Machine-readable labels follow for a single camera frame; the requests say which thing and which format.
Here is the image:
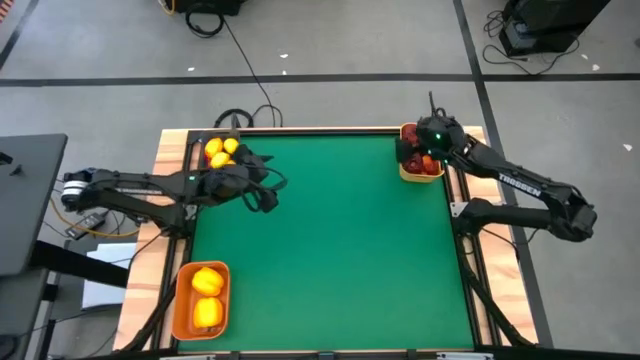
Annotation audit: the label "yellow bell pepper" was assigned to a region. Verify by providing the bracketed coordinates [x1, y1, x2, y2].
[191, 266, 226, 298]
[192, 296, 225, 330]

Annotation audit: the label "yellow fruits at top left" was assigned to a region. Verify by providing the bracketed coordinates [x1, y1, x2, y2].
[201, 134, 242, 172]

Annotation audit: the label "yellow plastic basket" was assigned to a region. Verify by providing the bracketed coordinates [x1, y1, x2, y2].
[397, 121, 447, 185]

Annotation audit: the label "green table mat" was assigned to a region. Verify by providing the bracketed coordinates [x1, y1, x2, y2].
[177, 133, 476, 352]

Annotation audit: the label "orange plastic basket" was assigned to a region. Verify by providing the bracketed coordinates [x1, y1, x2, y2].
[170, 259, 232, 342]

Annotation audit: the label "black equipment box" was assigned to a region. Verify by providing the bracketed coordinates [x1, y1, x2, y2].
[498, 0, 612, 57]

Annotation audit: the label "wooden table board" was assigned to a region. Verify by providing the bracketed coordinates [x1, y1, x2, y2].
[111, 125, 541, 352]

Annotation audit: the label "white flat board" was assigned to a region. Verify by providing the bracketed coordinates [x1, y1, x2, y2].
[80, 241, 138, 312]

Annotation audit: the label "grey desk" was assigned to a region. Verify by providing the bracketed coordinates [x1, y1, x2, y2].
[0, 132, 69, 277]

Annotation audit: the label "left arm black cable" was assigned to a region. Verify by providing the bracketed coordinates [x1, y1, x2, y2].
[239, 162, 290, 214]

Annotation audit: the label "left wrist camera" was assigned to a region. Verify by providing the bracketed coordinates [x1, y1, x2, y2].
[258, 188, 280, 215]

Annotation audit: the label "looped black table cables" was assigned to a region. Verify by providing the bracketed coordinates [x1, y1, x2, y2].
[213, 103, 285, 130]

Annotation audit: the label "long black floor cable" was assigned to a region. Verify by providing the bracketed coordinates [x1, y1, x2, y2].
[221, 18, 278, 127]

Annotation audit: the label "tangled black floor cables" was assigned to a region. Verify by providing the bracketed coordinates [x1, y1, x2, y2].
[481, 8, 582, 77]

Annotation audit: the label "coiled black floor cable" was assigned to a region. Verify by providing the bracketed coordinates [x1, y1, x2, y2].
[184, 1, 227, 40]

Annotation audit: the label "black aluminium table frame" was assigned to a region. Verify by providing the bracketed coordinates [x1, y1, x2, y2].
[119, 126, 539, 354]

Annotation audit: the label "yellow floor cable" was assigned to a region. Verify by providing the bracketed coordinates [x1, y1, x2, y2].
[48, 196, 142, 240]

